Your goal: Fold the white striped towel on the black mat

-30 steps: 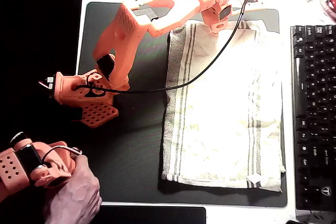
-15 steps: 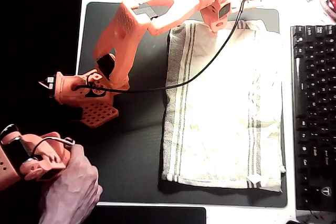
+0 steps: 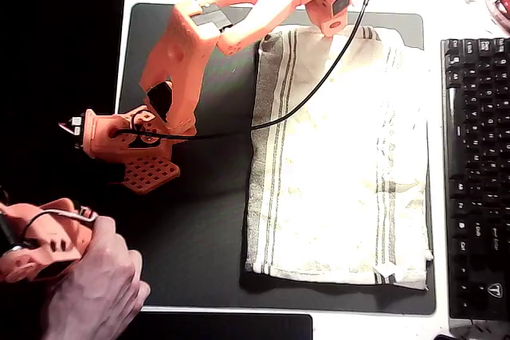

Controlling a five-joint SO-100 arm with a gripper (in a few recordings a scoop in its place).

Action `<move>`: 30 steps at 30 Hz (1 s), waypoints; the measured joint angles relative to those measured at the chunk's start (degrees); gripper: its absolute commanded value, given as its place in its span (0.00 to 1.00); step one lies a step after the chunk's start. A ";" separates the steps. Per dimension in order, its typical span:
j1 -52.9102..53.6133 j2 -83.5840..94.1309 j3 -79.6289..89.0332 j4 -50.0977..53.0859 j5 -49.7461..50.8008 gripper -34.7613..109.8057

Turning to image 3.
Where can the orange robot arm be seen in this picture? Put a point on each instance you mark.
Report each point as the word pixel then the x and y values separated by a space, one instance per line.
pixel 179 61

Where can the person's hand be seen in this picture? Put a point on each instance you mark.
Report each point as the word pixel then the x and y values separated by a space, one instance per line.
pixel 99 276

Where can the white grey-striped towel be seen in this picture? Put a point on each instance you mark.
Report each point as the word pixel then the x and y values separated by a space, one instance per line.
pixel 338 165

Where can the black computer keyboard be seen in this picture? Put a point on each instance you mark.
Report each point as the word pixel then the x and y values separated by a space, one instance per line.
pixel 480 180

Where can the orange leader arm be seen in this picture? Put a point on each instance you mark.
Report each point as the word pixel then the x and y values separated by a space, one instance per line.
pixel 44 236

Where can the black desk mat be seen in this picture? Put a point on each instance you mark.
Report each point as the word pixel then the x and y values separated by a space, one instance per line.
pixel 215 204

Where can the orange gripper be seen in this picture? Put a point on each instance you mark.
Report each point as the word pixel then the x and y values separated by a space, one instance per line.
pixel 334 28

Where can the black tablet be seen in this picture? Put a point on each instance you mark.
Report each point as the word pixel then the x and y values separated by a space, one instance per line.
pixel 223 328

